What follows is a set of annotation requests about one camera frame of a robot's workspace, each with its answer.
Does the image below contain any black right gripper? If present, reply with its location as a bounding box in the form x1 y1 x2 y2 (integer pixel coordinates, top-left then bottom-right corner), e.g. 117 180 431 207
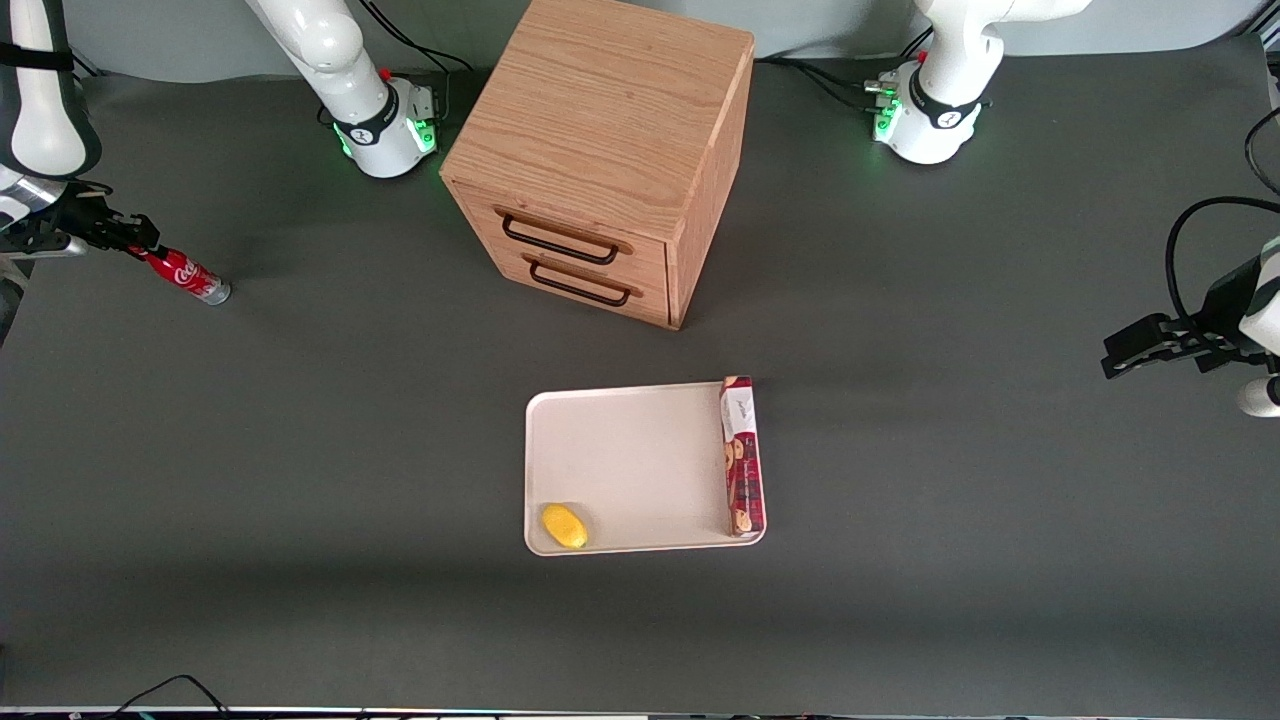
25 185 163 261

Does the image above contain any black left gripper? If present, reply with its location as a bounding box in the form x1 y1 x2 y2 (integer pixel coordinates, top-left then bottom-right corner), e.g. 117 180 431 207
1101 255 1271 380

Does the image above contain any beige rectangular tray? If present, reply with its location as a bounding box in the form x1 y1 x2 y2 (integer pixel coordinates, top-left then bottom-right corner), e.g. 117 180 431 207
524 381 768 557

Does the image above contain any red tartan cookie box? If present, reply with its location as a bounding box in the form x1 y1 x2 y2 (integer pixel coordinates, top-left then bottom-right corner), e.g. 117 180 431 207
720 375 767 539

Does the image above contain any wooden two-drawer cabinet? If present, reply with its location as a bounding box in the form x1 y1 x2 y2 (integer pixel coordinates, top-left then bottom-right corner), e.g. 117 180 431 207
440 0 756 332

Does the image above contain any yellow lemon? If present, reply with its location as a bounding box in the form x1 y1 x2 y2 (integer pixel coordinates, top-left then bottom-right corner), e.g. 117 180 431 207
541 503 589 550

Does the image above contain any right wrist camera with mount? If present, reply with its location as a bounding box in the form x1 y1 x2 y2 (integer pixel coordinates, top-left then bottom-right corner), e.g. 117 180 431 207
0 233 87 261

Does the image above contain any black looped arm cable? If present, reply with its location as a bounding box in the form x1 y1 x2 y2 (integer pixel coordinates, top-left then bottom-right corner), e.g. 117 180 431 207
1165 196 1280 336

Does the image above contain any black cable at table edge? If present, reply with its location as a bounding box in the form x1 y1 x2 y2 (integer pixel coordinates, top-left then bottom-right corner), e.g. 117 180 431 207
1245 105 1280 196

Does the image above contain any black right arm base cable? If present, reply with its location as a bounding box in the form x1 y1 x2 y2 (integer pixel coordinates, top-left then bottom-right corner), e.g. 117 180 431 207
358 0 473 73

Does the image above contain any black arm base cable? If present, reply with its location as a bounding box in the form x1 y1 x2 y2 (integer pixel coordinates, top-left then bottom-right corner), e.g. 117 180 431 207
755 55 891 113
358 0 473 73

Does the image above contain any black metal drawer handle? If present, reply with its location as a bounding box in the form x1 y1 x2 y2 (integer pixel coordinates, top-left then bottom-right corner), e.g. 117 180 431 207
501 213 620 267
528 262 633 308

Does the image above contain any thin black curved cable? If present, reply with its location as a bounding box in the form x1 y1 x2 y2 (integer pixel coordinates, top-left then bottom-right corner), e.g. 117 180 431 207
100 675 233 720

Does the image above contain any black left arm base cable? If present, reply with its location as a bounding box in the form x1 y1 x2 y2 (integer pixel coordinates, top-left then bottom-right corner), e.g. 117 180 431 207
755 55 891 113

